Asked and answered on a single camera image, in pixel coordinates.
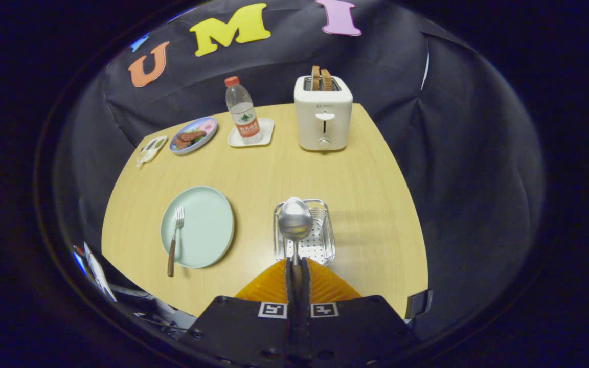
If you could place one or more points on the blue lit device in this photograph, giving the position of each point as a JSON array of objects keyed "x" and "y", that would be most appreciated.
[{"x": 78, "y": 260}]

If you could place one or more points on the white board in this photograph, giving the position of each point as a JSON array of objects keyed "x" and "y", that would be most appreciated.
[{"x": 99, "y": 273}]

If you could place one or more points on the black backdrop cloth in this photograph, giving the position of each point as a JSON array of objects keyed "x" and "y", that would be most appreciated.
[{"x": 478, "y": 179}]

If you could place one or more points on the white square coaster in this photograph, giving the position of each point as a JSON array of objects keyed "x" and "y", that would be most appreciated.
[{"x": 267, "y": 128}]

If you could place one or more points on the blue plate with food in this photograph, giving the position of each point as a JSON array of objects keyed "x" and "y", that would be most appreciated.
[{"x": 207, "y": 125}]

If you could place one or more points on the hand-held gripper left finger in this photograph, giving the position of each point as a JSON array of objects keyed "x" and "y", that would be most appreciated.
[{"x": 289, "y": 327}]

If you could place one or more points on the pale green plate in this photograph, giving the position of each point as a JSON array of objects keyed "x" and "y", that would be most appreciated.
[{"x": 205, "y": 230}]

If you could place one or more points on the small white sauce dish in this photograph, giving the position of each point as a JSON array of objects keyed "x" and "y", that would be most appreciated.
[{"x": 151, "y": 149}]

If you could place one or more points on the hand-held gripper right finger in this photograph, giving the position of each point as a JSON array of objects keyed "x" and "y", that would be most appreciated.
[{"x": 306, "y": 327}]

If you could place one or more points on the black table clamp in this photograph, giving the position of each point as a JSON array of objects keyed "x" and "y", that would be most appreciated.
[{"x": 417, "y": 305}]

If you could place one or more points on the toasted bread slice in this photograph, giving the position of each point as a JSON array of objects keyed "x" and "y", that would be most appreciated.
[
  {"x": 326, "y": 80},
  {"x": 315, "y": 77}
]

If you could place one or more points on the clear water bottle red cap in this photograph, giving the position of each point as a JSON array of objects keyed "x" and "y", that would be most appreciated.
[{"x": 243, "y": 115}]

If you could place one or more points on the white toaster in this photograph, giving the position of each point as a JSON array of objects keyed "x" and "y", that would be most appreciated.
[{"x": 307, "y": 128}]

